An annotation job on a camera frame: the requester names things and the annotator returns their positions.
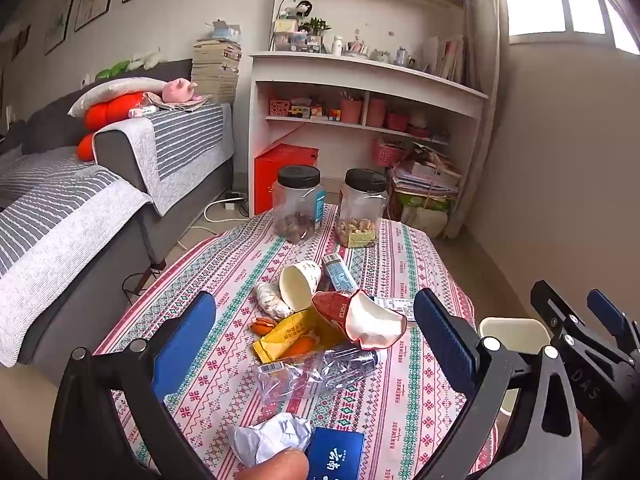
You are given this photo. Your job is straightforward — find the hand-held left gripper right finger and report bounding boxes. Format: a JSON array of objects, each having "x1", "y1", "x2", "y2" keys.
[{"x1": 414, "y1": 287, "x2": 583, "y2": 480}]

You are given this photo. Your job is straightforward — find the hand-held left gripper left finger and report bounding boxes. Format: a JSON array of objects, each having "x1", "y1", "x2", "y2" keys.
[{"x1": 47, "y1": 290, "x2": 226, "y2": 480}]

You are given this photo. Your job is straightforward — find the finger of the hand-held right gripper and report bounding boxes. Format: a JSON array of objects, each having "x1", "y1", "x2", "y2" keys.
[
  {"x1": 530, "y1": 280, "x2": 637, "y2": 377},
  {"x1": 586, "y1": 288, "x2": 640, "y2": 376}
]

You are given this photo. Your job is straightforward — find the white plastic trash bin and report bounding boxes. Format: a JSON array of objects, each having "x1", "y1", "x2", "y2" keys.
[{"x1": 478, "y1": 316, "x2": 551, "y2": 413}]

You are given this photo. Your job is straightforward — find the crushed red white paper bowl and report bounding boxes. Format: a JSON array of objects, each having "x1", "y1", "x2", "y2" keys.
[{"x1": 311, "y1": 289, "x2": 407, "y2": 351}]

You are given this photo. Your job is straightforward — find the white printed snack wrapper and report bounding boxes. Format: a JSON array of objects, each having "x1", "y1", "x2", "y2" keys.
[{"x1": 254, "y1": 281, "x2": 293, "y2": 318}]

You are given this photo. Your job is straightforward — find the yellow snack wrapper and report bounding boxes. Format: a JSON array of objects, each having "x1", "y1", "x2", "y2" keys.
[{"x1": 251, "y1": 309, "x2": 346, "y2": 363}]

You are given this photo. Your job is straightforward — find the white paper cup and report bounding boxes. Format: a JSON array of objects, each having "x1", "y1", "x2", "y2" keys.
[{"x1": 278, "y1": 260, "x2": 323, "y2": 313}]

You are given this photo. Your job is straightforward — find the light blue snack packet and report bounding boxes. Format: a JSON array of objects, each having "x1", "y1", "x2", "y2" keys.
[{"x1": 321, "y1": 254, "x2": 358, "y2": 293}]

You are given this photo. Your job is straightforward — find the crushed clear plastic bottle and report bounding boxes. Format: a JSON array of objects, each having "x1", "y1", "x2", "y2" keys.
[{"x1": 257, "y1": 347, "x2": 388, "y2": 406}]

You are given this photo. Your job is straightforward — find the white paper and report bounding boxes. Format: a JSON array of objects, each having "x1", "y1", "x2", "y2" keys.
[{"x1": 227, "y1": 412, "x2": 313, "y2": 466}]

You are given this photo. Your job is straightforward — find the dark blue box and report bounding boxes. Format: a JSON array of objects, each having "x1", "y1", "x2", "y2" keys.
[{"x1": 304, "y1": 427, "x2": 366, "y2": 480}]

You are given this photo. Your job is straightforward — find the person's left hand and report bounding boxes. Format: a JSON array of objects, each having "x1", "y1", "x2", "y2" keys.
[{"x1": 234, "y1": 447, "x2": 311, "y2": 480}]

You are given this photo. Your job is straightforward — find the patterned red green tablecloth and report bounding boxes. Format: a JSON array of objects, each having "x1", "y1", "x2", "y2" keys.
[{"x1": 92, "y1": 202, "x2": 501, "y2": 480}]

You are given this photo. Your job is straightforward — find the white plastic bag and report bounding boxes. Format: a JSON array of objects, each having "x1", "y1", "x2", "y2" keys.
[{"x1": 400, "y1": 207, "x2": 448, "y2": 238}]

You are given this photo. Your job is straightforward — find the green tissue pack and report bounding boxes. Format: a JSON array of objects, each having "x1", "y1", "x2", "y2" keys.
[{"x1": 397, "y1": 192, "x2": 448, "y2": 211}]

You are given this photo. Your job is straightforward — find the clear jar of peanuts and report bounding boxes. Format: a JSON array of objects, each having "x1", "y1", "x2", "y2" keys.
[{"x1": 334, "y1": 168, "x2": 390, "y2": 249}]

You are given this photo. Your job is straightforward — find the grey striped seat blanket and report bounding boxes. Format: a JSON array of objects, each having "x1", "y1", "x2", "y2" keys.
[{"x1": 0, "y1": 147, "x2": 153, "y2": 368}]

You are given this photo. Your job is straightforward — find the stack of papers and folders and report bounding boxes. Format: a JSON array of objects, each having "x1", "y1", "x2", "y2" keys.
[{"x1": 390, "y1": 142, "x2": 463, "y2": 196}]

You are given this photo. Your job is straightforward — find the clear jar of dark nuts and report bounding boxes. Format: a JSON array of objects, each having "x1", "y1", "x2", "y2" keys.
[{"x1": 271, "y1": 165, "x2": 326, "y2": 245}]

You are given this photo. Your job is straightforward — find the red cardboard box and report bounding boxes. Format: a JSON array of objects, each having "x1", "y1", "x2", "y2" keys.
[{"x1": 254, "y1": 143, "x2": 320, "y2": 216}]

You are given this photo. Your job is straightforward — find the large pink basket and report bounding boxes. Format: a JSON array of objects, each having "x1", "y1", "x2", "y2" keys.
[{"x1": 371, "y1": 139, "x2": 406, "y2": 168}]

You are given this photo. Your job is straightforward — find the grey sofa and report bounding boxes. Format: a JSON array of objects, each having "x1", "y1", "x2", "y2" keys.
[{"x1": 0, "y1": 57, "x2": 236, "y2": 371}]

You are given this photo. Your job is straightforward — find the grey striped armrest blanket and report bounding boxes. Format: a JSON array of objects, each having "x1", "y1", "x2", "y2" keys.
[{"x1": 92, "y1": 102, "x2": 235, "y2": 217}]

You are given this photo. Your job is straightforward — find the pink pen cup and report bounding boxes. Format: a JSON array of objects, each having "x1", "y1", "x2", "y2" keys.
[
  {"x1": 340, "y1": 97, "x2": 363, "y2": 126},
  {"x1": 366, "y1": 98, "x2": 388, "y2": 128}
]

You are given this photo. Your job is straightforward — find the orange plush cushion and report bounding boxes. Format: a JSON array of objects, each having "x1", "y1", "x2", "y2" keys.
[{"x1": 77, "y1": 92, "x2": 151, "y2": 162}]

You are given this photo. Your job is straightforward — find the pink plush pig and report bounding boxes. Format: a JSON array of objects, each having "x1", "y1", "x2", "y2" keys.
[{"x1": 161, "y1": 78, "x2": 202, "y2": 103}]

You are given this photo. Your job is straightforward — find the beige curtain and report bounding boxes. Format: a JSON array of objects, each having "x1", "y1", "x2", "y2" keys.
[{"x1": 445, "y1": 0, "x2": 511, "y2": 238}]

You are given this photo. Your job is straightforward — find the white pillow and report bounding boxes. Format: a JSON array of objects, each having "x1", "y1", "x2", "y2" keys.
[{"x1": 67, "y1": 76, "x2": 173, "y2": 118}]

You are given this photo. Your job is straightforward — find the leaning thin books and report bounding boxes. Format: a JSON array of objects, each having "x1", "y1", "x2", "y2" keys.
[{"x1": 422, "y1": 35, "x2": 476, "y2": 86}]

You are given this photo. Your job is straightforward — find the stack of magazines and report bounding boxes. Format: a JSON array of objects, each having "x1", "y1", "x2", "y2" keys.
[{"x1": 191, "y1": 39, "x2": 243, "y2": 106}]

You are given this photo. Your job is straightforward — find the green plush toy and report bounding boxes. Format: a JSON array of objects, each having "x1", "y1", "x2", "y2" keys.
[{"x1": 95, "y1": 60, "x2": 131, "y2": 79}]

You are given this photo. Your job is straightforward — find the white plush toy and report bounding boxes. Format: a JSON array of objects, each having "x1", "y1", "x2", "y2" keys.
[{"x1": 127, "y1": 50, "x2": 166, "y2": 72}]

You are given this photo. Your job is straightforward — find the white bookshelf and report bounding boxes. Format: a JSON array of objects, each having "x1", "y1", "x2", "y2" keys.
[{"x1": 247, "y1": 0, "x2": 491, "y2": 238}]

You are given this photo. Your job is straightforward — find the light blue tissue box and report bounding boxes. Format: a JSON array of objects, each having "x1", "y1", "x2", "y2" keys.
[{"x1": 206, "y1": 20, "x2": 242, "y2": 42}]

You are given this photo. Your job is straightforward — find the clear storage boxes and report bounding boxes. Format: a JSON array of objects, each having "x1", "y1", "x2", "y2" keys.
[{"x1": 272, "y1": 32, "x2": 323, "y2": 53}]

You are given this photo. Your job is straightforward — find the black cable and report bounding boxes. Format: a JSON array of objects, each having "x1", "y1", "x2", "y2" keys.
[{"x1": 122, "y1": 260, "x2": 161, "y2": 306}]

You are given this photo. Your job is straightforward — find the white cable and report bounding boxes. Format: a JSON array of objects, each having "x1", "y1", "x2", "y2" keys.
[{"x1": 202, "y1": 195, "x2": 251, "y2": 224}]

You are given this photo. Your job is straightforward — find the small dark wall picture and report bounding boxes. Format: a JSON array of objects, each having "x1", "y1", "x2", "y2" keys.
[{"x1": 11, "y1": 25, "x2": 31, "y2": 63}]

